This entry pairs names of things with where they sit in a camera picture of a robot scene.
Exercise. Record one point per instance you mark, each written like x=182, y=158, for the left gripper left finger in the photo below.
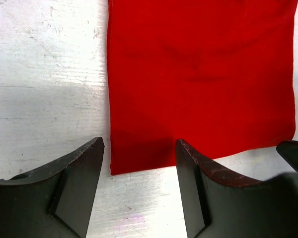
x=54, y=200

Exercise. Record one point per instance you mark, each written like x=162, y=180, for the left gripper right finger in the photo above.
x=220, y=203

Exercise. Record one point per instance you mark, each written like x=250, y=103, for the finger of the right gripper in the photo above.
x=288, y=150

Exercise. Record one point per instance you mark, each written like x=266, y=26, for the red t shirt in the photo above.
x=217, y=73

